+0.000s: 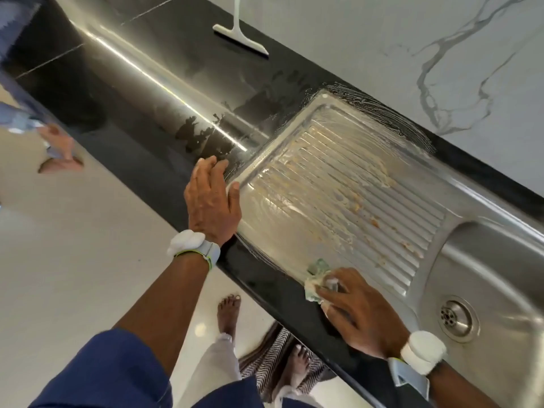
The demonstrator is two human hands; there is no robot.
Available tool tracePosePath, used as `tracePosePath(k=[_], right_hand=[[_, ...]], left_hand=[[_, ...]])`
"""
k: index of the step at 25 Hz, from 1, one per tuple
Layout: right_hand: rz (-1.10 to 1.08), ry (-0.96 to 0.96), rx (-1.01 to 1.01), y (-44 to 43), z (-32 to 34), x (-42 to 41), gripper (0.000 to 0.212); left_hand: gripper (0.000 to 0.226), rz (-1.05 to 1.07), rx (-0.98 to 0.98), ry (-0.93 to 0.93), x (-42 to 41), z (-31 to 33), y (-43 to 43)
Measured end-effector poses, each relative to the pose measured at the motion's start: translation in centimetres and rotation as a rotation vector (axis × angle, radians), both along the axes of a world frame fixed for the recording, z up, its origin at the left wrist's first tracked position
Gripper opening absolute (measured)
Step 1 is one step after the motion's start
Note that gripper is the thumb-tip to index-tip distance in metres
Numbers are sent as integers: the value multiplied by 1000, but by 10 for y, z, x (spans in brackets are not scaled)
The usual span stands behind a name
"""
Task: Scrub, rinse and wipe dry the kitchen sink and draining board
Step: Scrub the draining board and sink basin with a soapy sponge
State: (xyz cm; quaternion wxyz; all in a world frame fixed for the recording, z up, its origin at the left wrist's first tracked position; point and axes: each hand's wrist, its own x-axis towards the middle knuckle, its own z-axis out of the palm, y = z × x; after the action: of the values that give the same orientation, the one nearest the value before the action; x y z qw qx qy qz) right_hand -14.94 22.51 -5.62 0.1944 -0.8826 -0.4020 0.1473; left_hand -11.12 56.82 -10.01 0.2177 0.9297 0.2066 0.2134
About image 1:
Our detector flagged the person's right hand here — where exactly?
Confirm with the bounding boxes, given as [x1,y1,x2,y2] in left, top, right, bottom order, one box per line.
[316,267,411,360]

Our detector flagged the person's left hand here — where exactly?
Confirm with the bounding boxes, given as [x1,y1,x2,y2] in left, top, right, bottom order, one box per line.
[184,155,243,247]

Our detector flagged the green scrub sponge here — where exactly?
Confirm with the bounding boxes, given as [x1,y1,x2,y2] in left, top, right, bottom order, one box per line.
[303,257,339,304]

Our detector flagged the stainless steel sink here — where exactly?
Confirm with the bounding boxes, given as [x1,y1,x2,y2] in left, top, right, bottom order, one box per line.
[229,89,544,408]

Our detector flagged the person's right forearm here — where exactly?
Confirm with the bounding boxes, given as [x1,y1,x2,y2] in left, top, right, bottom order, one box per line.
[427,361,503,408]

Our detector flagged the person's left forearm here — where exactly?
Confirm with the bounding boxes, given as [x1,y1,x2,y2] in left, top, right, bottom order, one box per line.
[114,254,209,354]

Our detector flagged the person's right foot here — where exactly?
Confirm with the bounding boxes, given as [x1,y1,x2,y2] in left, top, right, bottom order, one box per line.
[287,346,314,379]

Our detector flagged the white left wrist tracker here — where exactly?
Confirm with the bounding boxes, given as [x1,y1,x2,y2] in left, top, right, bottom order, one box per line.
[167,229,222,270]

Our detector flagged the metal drain strainer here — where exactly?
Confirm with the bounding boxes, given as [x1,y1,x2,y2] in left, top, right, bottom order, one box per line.
[437,297,479,341]

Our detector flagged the striped floor mat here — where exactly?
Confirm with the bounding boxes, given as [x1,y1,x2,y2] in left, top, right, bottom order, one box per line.
[238,321,337,403]

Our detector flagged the white trousers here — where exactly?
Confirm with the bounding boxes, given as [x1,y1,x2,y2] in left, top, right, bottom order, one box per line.
[177,333,320,408]

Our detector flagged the blue white squeegee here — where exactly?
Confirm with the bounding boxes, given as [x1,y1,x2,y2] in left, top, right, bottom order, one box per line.
[212,0,270,58]

